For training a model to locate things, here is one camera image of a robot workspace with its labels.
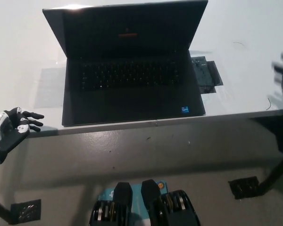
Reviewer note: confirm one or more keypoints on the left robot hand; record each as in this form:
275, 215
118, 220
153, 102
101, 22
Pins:
11, 139

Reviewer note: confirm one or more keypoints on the grey laptop computer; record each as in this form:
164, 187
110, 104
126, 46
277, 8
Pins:
132, 99

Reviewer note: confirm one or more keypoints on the left black robot body block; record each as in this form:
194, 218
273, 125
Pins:
122, 200

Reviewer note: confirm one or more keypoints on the black robot body block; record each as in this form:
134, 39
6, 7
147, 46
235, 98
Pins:
122, 200
153, 200

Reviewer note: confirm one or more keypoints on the right black robot body block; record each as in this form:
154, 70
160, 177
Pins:
153, 200

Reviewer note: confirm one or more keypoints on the black table leg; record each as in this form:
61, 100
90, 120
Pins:
277, 171
1, 210

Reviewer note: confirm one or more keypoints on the glossy black tape patch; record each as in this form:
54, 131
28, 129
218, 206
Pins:
201, 75

